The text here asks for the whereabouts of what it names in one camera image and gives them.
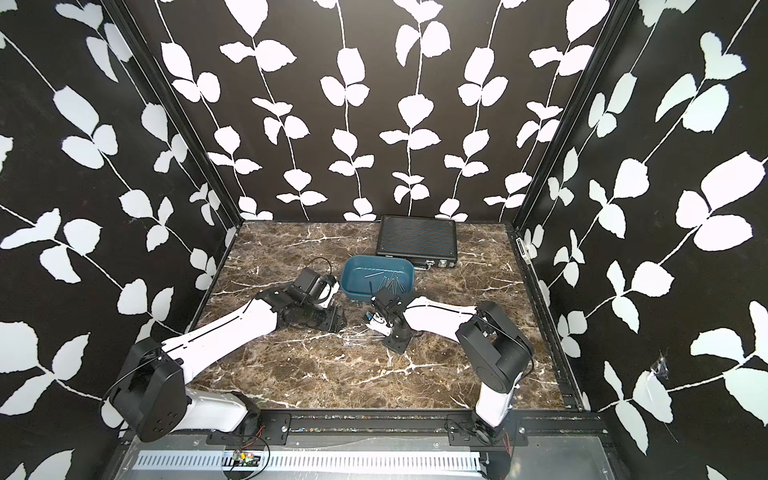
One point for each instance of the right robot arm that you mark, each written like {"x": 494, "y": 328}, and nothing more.
{"x": 497, "y": 350}

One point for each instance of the black front mounting rail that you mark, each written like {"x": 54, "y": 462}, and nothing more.
{"x": 460, "y": 427}

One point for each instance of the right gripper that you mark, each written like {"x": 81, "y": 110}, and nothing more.
{"x": 395, "y": 346}

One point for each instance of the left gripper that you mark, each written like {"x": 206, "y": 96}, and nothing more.
{"x": 333, "y": 320}

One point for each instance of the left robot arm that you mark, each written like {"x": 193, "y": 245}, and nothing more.
{"x": 152, "y": 394}

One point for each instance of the teal plastic storage box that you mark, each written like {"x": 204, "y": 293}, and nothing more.
{"x": 364, "y": 275}

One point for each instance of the white perforated strip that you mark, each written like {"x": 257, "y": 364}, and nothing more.
{"x": 376, "y": 462}

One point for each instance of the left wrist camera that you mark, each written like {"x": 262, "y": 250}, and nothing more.
{"x": 313, "y": 288}

